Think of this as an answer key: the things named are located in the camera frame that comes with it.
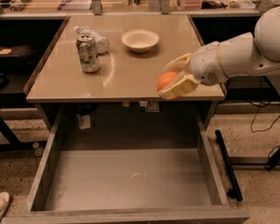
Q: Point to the green white soda can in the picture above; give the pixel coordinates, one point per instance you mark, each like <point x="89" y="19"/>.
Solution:
<point x="87" y="53"/>

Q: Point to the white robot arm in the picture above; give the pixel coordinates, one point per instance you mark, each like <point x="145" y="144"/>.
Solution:
<point x="251" y="54"/>

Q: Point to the beige counter cabinet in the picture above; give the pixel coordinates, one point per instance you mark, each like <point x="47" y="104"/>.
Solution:
<point x="125" y="87"/>

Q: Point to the open grey drawer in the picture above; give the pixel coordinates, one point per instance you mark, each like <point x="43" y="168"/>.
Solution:
<point x="131" y="167"/>

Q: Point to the orange fruit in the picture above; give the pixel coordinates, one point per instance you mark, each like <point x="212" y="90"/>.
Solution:
<point x="165" y="79"/>

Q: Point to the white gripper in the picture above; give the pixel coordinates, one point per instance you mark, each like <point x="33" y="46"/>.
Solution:
<point x="204" y="62"/>

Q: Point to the black floor bar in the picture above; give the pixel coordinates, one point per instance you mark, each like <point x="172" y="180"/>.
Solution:
<point x="234" y="192"/>

